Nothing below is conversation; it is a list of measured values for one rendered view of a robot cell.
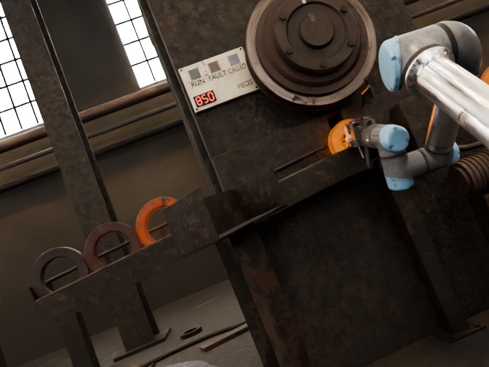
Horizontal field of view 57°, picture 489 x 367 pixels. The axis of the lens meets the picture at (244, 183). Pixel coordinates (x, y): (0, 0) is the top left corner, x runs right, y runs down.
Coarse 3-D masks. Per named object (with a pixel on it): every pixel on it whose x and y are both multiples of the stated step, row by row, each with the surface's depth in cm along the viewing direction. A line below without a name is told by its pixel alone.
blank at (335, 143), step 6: (342, 120) 160; (348, 120) 160; (336, 126) 159; (342, 126) 160; (330, 132) 160; (336, 132) 159; (342, 132) 159; (330, 138) 159; (336, 138) 159; (342, 138) 159; (330, 144) 159; (336, 144) 158; (342, 144) 159; (330, 150) 161; (336, 150) 158
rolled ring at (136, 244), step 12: (96, 228) 150; (108, 228) 150; (120, 228) 150; (132, 228) 153; (96, 240) 149; (132, 240) 150; (84, 252) 148; (96, 252) 151; (132, 252) 149; (96, 264) 148
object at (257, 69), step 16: (272, 0) 162; (352, 0) 164; (256, 16) 161; (368, 16) 163; (368, 32) 162; (368, 48) 161; (256, 64) 158; (368, 64) 161; (272, 80) 158; (352, 80) 159; (288, 96) 157; (304, 96) 158; (320, 96) 158; (336, 96) 158
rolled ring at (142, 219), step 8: (152, 200) 151; (160, 200) 151; (168, 200) 151; (176, 200) 152; (144, 208) 151; (152, 208) 151; (144, 216) 150; (136, 224) 150; (144, 224) 150; (144, 232) 150; (144, 240) 149; (152, 240) 149
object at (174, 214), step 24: (192, 192) 113; (240, 192) 140; (264, 192) 132; (168, 216) 124; (192, 216) 115; (216, 216) 135; (240, 216) 141; (192, 240) 118; (216, 240) 110; (240, 240) 123; (240, 264) 125; (264, 264) 123; (264, 288) 121; (264, 312) 122; (288, 312) 123; (288, 336) 120; (288, 360) 120
